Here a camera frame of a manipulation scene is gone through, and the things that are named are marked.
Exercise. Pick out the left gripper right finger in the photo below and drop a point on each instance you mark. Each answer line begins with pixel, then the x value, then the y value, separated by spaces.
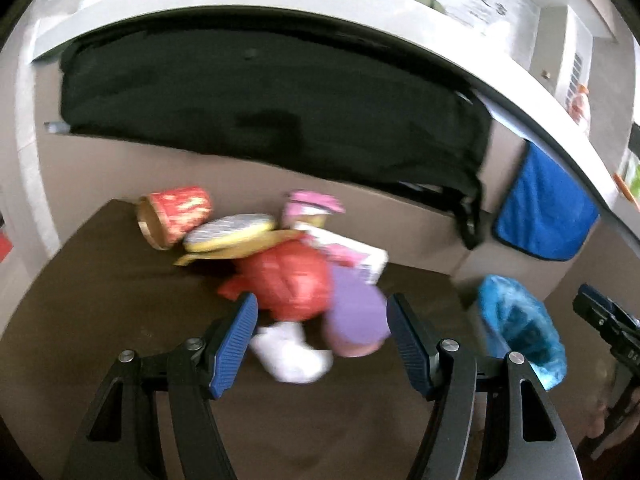
pixel 416 345

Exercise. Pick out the black hanging bag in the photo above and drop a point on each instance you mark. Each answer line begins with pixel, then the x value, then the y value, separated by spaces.
pixel 305 94

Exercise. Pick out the blue hanging towel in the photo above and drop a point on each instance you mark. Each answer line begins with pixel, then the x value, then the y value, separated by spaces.
pixel 546 214

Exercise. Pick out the red plastic bag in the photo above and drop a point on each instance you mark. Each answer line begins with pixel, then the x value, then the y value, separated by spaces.
pixel 292 281

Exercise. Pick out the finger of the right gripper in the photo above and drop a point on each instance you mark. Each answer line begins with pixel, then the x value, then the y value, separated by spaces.
pixel 600 312

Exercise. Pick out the purple round sponge pad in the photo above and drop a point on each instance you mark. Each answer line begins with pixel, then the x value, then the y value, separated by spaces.
pixel 355 325

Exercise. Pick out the red paper cup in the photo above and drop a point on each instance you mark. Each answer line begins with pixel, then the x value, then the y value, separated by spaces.
pixel 165 217

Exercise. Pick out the silver yellow round lid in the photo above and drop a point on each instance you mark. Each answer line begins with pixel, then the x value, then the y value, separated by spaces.
pixel 227 231

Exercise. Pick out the yellow padded envelope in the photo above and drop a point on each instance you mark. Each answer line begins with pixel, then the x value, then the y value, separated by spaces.
pixel 244 248

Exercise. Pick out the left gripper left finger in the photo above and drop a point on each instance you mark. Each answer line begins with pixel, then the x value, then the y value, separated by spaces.
pixel 226 349

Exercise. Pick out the white counter top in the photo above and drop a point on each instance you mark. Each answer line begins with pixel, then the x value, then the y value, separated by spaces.
pixel 405 20

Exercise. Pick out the pink white snack package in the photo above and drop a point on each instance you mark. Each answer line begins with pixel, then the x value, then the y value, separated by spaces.
pixel 308 211

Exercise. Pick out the white crumpled tissue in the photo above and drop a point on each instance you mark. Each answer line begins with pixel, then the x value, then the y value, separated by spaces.
pixel 283 350

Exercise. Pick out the right hand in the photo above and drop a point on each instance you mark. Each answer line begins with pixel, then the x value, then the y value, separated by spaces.
pixel 597 417

